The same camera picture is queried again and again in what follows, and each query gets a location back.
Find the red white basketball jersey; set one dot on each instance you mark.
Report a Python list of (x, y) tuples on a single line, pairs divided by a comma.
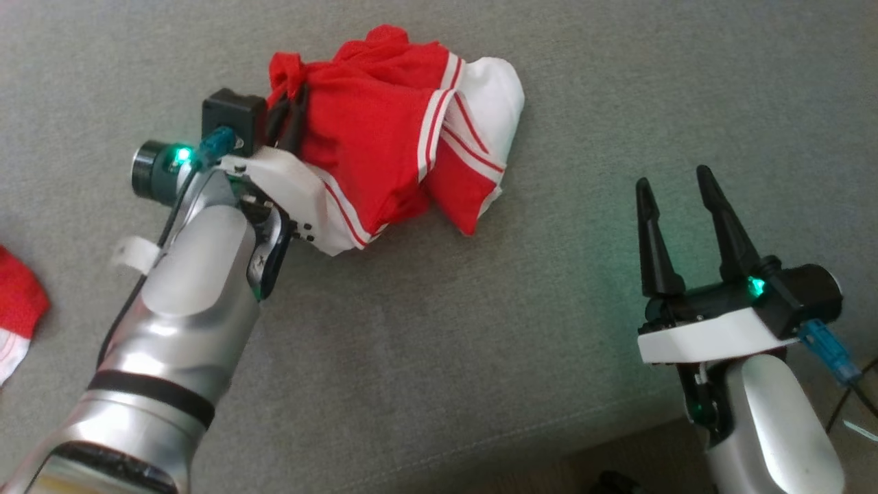
[(370, 130)]

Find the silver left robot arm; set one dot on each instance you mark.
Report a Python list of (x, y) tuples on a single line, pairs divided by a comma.
[(185, 288)]

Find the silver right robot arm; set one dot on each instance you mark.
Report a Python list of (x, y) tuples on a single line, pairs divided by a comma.
[(775, 425)]

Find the large grey sofa seat cushion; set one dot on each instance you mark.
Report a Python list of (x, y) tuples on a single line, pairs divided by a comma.
[(480, 343)]

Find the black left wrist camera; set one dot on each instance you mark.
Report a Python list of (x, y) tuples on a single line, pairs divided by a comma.
[(230, 113)]

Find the red shorts with white stripe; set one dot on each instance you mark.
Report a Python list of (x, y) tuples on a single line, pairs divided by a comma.
[(17, 302)]

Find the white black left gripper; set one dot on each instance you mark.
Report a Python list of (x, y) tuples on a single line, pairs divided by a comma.
[(281, 178)]

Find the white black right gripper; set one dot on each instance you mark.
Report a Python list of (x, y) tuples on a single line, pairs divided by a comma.
[(713, 333)]

